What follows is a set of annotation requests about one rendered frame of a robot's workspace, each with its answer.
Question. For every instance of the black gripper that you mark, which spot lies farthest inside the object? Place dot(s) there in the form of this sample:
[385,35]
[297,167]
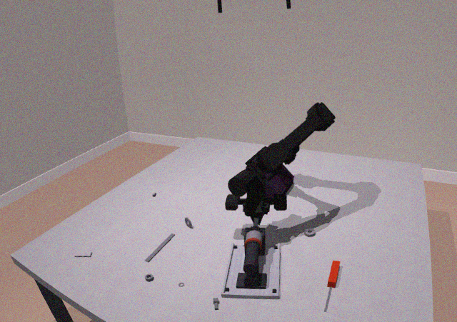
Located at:
[279,201]

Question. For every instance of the red-handled screwdriver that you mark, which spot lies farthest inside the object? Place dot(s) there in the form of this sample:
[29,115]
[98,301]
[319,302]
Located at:
[332,279]

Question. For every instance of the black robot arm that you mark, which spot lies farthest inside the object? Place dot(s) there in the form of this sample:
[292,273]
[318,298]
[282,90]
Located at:
[270,159]

